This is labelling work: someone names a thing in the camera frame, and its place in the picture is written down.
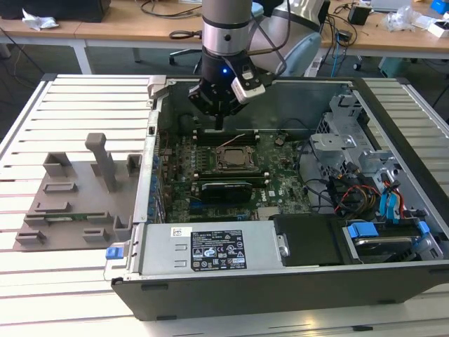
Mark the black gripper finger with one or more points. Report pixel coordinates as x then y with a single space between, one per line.
235 109
198 98

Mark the thin metal locking lever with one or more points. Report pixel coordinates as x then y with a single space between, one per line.
231 140

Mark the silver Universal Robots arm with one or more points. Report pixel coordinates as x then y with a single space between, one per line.
224 21

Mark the CPU socket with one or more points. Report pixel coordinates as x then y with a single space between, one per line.
216 170

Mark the black RAM slot row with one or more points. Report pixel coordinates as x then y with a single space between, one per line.
252 140
231 175

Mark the black office chair base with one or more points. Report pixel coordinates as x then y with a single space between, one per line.
182 53

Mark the grey case latch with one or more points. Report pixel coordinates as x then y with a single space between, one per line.
156 84

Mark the round coin battery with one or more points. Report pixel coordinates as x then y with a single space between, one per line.
279 141

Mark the black graphics card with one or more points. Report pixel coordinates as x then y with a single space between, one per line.
226 193

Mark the green motherboard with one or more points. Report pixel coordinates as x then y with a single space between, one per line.
284 182

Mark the white power strip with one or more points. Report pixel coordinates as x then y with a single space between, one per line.
315 66

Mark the silver metal drive cage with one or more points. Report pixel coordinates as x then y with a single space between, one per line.
331 144

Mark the silver chipset heatsink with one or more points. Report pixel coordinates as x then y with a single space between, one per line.
269 213

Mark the black tower box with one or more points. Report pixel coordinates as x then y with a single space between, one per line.
325 12

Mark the black power adapter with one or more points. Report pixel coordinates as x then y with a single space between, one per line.
343 36

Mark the small black box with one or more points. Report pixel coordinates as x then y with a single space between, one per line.
358 14

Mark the grey parts rack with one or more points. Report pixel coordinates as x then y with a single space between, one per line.
87 200

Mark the black plastic shroud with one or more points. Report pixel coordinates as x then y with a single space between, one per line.
308 242

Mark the large black box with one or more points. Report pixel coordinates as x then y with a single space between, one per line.
70 8

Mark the silver power supply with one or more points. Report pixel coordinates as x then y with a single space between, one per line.
158 252

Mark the teal box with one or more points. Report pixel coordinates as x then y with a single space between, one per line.
391 66

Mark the hard disk in blue carrier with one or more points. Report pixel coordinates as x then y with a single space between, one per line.
363 231

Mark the blue case latch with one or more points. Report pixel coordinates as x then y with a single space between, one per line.
114 253

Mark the crumpled white paper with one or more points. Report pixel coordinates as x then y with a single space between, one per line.
38 21

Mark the green RAM stick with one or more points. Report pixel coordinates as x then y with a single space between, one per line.
66 218

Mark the grey laptop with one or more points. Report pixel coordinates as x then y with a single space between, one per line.
389 4

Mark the clear plastic bag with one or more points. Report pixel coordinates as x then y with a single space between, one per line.
400 19

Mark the black open PC case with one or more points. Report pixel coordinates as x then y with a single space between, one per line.
280 298

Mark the white cardboard box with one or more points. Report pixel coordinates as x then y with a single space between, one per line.
438 29

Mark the blue box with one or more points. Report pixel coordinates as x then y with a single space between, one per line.
440 6

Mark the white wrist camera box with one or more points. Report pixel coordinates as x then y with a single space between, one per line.
245 93

